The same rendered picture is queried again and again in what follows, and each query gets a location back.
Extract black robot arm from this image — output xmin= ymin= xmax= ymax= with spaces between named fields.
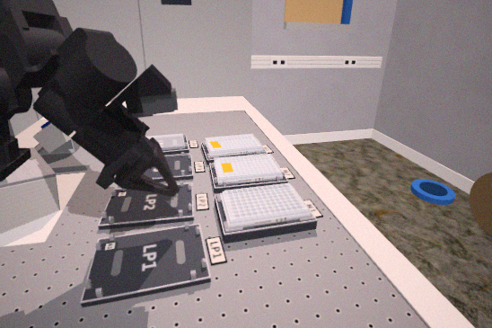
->
xmin=0 ymin=0 xmax=178 ymax=182

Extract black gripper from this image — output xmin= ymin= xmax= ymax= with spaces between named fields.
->
xmin=71 ymin=106 xmax=180 ymax=197

